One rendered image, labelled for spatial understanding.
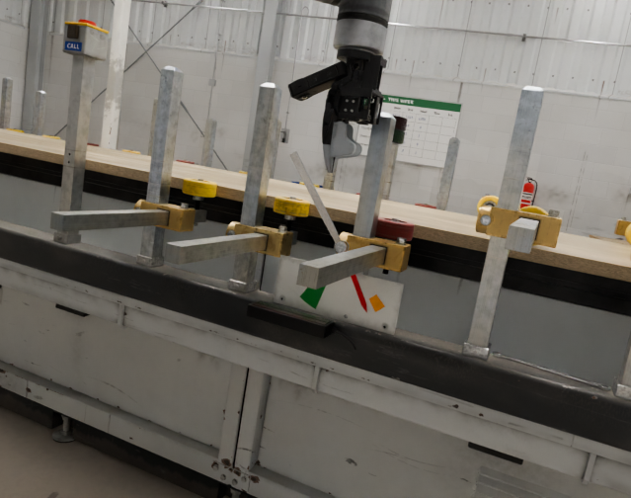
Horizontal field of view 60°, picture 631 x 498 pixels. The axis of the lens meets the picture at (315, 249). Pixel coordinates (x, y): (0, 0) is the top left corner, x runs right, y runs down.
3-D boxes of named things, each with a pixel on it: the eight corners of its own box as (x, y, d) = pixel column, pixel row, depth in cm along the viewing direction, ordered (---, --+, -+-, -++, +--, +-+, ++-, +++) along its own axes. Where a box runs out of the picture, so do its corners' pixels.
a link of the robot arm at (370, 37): (329, 17, 94) (348, 33, 102) (324, 46, 94) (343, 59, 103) (378, 20, 90) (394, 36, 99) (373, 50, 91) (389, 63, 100)
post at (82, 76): (66, 244, 135) (84, 55, 128) (51, 240, 137) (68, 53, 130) (80, 242, 139) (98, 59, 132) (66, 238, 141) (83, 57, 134)
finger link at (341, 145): (348, 176, 96) (357, 123, 95) (317, 171, 98) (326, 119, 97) (354, 177, 99) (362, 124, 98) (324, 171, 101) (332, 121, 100)
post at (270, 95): (241, 312, 118) (275, 83, 110) (227, 308, 119) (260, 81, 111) (250, 309, 121) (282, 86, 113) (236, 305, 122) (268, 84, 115)
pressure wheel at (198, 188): (214, 229, 133) (221, 182, 131) (182, 226, 129) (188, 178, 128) (206, 224, 140) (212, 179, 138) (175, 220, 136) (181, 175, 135)
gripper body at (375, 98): (365, 124, 93) (378, 50, 92) (319, 118, 97) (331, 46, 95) (378, 128, 100) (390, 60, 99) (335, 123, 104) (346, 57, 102)
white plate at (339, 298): (393, 335, 104) (403, 285, 102) (272, 301, 113) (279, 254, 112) (394, 335, 104) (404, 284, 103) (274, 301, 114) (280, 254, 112)
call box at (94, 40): (83, 57, 126) (87, 22, 125) (61, 54, 129) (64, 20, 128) (106, 64, 133) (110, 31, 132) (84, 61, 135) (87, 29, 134)
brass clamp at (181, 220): (178, 232, 121) (181, 209, 120) (129, 220, 126) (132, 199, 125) (195, 230, 126) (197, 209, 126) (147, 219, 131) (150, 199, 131)
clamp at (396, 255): (400, 273, 103) (405, 246, 102) (334, 257, 107) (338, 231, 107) (407, 269, 108) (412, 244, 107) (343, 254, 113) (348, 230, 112)
